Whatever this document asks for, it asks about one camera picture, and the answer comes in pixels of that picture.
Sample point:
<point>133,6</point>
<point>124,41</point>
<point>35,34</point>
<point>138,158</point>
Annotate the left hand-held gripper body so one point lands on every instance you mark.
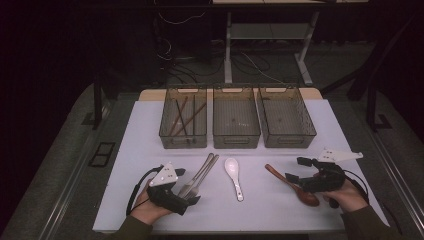
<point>165,198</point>

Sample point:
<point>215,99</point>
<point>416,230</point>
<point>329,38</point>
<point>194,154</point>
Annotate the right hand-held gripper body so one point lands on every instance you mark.
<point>328,180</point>

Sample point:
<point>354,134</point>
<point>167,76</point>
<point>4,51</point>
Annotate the brown wooden spoon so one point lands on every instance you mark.
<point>308,198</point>

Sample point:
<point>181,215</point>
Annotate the metal knife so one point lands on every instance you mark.
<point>206,162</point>

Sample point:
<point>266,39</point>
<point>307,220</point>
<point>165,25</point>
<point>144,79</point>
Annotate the metal cutlery pair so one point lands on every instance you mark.
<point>210,167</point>

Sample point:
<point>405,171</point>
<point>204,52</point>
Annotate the smoky transparent plastic bin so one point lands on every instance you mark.
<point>236,116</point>
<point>200,128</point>
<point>286,116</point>

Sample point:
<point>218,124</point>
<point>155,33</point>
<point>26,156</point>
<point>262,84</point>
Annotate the white ceramic spoon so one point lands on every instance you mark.
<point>231,166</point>

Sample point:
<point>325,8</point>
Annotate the brown wooden chopstick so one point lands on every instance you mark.
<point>176,120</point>
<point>198,110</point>

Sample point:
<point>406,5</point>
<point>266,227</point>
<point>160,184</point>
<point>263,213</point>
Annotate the person's left hand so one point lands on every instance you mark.
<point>146,211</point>

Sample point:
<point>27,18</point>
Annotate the person's right hand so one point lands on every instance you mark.
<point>350,198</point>

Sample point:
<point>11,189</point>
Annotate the white table cover sheet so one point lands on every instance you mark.
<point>266,216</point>

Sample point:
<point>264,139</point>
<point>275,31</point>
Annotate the black upright stand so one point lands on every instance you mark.
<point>372,106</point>
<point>97,103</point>

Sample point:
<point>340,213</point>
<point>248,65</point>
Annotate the slanted black stand leg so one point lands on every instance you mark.
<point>366,63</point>

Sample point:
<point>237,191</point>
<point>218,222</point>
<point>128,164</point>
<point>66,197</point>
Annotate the white desk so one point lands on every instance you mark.
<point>266,31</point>

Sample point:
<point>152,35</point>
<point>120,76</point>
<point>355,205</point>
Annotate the metal floor rail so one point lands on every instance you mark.
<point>70,186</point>
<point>400,180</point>

